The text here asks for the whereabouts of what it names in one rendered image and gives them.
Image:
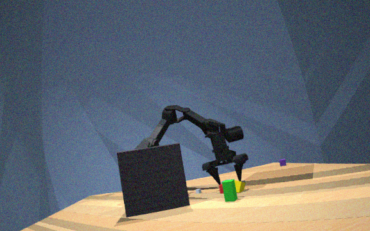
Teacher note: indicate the small purple block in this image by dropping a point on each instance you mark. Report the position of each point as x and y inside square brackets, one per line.
[282, 162]

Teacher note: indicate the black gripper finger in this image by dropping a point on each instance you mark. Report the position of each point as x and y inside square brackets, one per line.
[215, 175]
[238, 169]

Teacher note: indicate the green block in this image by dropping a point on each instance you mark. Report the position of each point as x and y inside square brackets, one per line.
[230, 196]
[228, 185]

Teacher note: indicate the yellow block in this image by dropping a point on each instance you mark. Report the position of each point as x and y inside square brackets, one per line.
[239, 186]

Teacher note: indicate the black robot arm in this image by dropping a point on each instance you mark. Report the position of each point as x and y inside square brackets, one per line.
[210, 127]

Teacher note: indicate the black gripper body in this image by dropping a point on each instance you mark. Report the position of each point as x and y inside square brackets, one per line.
[222, 154]

